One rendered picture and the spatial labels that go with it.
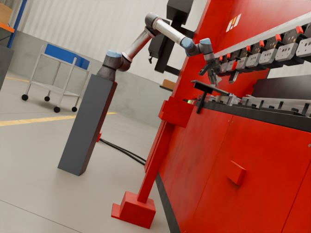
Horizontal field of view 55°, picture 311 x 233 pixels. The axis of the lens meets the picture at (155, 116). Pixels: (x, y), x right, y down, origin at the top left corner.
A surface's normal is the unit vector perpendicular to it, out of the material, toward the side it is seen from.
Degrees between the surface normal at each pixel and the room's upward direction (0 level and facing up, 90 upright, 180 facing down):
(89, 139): 90
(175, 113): 90
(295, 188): 90
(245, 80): 90
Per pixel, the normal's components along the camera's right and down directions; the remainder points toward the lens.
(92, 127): -0.06, 0.03
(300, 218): -0.93, -0.35
